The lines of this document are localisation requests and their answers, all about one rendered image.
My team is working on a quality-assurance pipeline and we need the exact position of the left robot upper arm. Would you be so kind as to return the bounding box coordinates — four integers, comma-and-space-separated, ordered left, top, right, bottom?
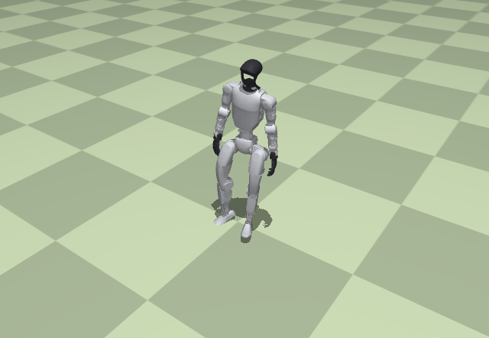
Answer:
261, 93, 277, 135

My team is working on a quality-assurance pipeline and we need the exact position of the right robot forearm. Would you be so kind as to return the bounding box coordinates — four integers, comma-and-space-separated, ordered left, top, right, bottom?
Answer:
214, 107, 227, 138

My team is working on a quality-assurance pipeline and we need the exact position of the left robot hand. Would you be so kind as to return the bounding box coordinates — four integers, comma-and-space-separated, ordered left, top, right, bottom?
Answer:
267, 151, 278, 176

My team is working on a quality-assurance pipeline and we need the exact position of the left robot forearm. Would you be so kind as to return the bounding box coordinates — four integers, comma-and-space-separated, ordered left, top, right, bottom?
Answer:
267, 125, 278, 156

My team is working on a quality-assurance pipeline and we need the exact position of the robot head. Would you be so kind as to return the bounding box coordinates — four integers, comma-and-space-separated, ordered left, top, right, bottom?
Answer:
240, 59, 263, 93

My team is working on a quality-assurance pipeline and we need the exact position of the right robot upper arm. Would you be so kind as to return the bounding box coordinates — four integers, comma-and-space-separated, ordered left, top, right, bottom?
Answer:
219, 81, 237, 118

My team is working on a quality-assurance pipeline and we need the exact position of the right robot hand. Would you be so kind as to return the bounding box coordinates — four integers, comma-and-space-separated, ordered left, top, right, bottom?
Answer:
213, 133, 222, 156

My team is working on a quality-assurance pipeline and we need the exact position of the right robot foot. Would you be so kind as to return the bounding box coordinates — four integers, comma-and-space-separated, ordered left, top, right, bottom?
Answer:
213, 209, 235, 225

